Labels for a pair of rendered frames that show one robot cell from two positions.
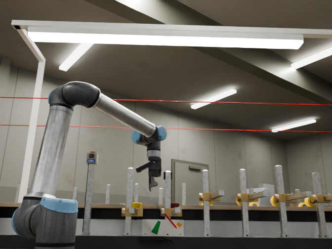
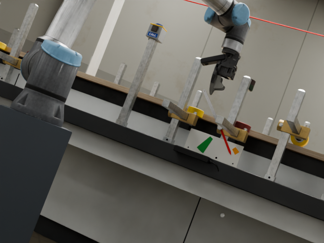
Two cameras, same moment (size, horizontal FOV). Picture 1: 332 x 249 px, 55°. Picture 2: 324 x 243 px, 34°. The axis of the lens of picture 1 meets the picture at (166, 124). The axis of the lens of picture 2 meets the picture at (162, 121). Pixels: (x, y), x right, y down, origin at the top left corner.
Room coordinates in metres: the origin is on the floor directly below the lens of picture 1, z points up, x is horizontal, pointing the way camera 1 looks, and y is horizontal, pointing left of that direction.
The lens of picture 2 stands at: (-0.20, -0.67, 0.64)
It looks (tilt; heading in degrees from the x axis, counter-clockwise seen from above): 3 degrees up; 23
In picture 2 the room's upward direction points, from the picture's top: 21 degrees clockwise
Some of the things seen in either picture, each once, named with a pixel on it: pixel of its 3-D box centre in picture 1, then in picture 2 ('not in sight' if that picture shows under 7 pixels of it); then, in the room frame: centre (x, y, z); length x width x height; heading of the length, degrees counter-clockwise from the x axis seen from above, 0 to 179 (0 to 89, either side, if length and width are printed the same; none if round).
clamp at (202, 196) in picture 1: (209, 196); (293, 129); (2.12, -0.29, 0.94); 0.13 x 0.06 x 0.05; 92
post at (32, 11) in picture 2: not in sight; (18, 44); (2.08, 1.23, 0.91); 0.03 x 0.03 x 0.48; 2
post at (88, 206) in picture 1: (88, 198); (137, 82); (2.10, 0.49, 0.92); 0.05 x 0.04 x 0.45; 92
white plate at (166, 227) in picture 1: (162, 228); (213, 147); (2.09, 0.01, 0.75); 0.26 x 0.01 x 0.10; 92
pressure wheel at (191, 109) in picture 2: (136, 211); (193, 118); (2.21, 0.19, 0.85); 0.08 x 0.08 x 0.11
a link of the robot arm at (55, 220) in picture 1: (57, 219); (55, 68); (1.36, 0.44, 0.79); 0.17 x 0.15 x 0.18; 49
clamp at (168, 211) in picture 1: (171, 212); (232, 132); (2.12, -0.04, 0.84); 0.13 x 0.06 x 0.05; 92
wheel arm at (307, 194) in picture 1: (291, 197); not in sight; (2.08, -0.81, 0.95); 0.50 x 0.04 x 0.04; 2
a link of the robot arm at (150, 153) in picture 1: (153, 155); (231, 47); (2.03, 0.08, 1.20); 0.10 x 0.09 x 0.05; 2
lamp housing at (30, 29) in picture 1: (166, 38); not in sight; (2.44, 0.00, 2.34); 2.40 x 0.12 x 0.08; 92
